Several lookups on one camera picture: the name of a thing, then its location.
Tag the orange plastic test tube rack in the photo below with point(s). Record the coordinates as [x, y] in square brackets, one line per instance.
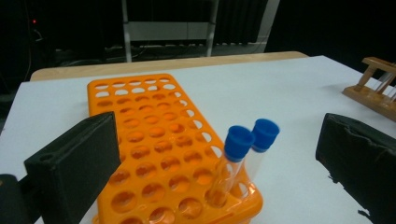
[141, 123]

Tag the wooden test tube rack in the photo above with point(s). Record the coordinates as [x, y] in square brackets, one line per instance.
[370, 96]

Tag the blue capped test tube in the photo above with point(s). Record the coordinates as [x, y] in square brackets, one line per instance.
[238, 143]
[266, 133]

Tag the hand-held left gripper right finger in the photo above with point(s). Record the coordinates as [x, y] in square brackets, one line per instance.
[358, 155]

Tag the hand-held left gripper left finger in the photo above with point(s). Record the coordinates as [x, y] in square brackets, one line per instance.
[77, 161]

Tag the white metal desk frame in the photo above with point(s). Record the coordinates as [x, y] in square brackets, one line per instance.
[168, 31]

